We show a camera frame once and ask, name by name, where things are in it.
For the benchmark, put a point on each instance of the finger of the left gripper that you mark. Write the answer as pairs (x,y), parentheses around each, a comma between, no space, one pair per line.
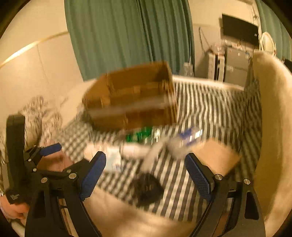
(46,151)

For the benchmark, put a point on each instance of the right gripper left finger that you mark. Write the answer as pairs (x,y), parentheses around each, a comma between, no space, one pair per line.
(58,193)

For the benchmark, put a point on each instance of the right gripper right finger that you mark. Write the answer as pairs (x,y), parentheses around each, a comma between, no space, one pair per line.
(244,217)

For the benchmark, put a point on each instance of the white tissue pack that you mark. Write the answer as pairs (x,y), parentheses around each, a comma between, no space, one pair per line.
(113,159)

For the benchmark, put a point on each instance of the tan yellow paper box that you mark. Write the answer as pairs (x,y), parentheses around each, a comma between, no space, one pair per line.
(217,156)

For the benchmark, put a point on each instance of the clear plastic water bottle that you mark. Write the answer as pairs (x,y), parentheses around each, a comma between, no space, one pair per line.
(180,145)

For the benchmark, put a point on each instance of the green foil sachet pack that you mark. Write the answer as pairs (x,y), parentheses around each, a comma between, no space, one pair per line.
(145,136)

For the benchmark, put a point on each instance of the person's left hand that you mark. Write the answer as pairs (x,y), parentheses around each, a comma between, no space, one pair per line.
(13,211)

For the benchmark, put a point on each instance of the floral pillow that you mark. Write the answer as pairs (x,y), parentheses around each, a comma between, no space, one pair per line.
(43,121)

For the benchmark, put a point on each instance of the crumpled white tissue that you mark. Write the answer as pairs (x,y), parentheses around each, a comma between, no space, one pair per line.
(91,149)

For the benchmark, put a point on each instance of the checkered gingham cloth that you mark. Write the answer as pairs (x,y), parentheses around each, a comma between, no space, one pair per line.
(232,117)

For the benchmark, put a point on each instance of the brown cardboard box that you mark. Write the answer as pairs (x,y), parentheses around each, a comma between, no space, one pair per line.
(132,98)

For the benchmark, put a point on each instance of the beige plush cushion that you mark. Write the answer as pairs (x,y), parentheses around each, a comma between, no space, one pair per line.
(272,177)

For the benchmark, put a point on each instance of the large water jug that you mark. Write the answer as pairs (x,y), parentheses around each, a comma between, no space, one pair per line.
(187,70)

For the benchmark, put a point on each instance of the grey mini fridge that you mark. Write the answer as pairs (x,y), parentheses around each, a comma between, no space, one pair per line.
(236,66)

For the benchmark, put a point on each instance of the white suitcase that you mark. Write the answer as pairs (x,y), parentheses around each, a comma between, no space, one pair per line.
(216,67)

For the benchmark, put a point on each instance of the white round vanity mirror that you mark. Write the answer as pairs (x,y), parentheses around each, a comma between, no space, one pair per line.
(266,44)

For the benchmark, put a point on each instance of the green side curtain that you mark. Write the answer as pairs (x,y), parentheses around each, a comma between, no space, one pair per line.
(271,23)

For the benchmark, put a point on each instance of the black wall television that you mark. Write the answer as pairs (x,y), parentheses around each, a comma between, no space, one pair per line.
(240,29)

